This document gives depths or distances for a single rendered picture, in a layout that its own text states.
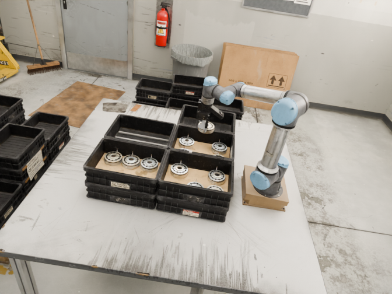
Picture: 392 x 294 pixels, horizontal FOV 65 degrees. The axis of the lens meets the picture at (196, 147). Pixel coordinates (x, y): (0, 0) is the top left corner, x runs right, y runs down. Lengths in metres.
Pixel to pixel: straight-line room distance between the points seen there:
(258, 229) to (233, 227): 0.14
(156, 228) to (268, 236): 0.61
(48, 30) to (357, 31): 4.32
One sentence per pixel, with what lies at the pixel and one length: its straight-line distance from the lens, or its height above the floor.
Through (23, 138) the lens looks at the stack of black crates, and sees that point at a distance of 2.80.
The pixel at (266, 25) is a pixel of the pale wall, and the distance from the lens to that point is 4.61.
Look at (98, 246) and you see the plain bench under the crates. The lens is 1.65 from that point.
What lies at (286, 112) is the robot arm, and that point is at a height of 1.39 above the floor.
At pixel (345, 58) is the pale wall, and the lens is 4.98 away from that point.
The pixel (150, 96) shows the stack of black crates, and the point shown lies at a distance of 3.60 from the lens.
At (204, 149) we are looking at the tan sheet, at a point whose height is 0.83.
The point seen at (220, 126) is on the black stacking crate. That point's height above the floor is 0.83.
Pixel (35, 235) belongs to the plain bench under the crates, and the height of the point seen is 0.70.
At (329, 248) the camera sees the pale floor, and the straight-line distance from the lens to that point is 2.93.
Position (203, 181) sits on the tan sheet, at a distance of 1.81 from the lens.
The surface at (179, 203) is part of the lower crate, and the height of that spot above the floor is 0.80.
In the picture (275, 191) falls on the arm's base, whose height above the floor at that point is 0.82.
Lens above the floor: 2.01
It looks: 35 degrees down
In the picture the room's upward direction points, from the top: 9 degrees clockwise
